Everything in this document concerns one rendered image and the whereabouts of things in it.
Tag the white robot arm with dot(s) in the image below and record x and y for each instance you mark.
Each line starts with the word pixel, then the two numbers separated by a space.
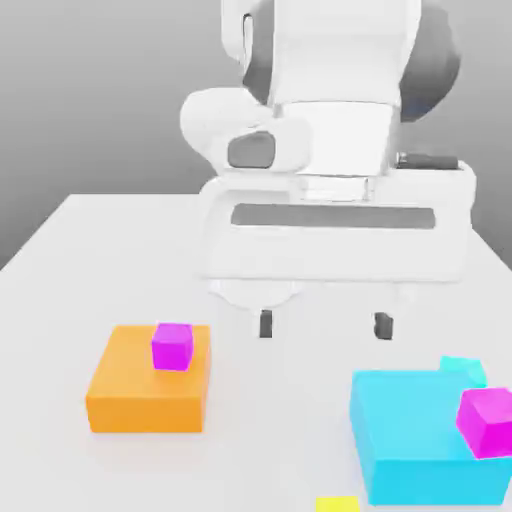
pixel 332 72

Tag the small magenta cube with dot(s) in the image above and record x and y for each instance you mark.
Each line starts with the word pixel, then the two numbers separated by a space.
pixel 172 348
pixel 488 424

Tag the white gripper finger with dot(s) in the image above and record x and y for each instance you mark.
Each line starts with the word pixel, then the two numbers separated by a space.
pixel 383 326
pixel 265 324

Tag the small turquoise cube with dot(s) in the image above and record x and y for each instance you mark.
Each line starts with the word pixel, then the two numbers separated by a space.
pixel 466 370

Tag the small yellow cube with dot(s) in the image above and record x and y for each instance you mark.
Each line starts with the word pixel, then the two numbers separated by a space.
pixel 338 504

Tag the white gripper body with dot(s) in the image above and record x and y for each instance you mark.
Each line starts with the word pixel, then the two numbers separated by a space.
pixel 332 252

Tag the large cyan box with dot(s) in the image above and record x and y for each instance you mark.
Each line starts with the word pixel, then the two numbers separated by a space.
pixel 408 440

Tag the large orange box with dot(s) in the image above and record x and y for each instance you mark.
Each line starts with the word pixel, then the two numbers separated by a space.
pixel 144 400

